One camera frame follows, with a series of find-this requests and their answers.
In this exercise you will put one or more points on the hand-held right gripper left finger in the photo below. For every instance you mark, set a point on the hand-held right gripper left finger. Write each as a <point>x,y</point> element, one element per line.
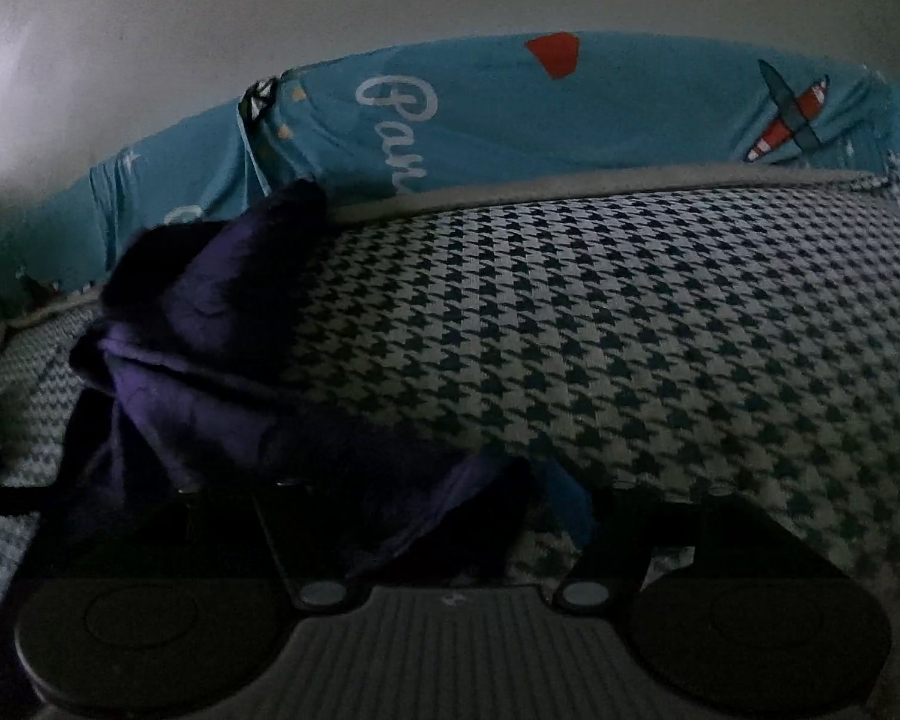
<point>270,540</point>

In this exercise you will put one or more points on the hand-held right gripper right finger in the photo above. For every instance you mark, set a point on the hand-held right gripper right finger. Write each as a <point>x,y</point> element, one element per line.
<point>570,502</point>

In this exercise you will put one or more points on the purple floral garment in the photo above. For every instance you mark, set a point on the purple floral garment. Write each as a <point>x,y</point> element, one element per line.
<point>217,360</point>

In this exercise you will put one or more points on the teal printed bed bumper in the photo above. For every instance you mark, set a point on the teal printed bed bumper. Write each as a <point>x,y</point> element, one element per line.
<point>570,105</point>

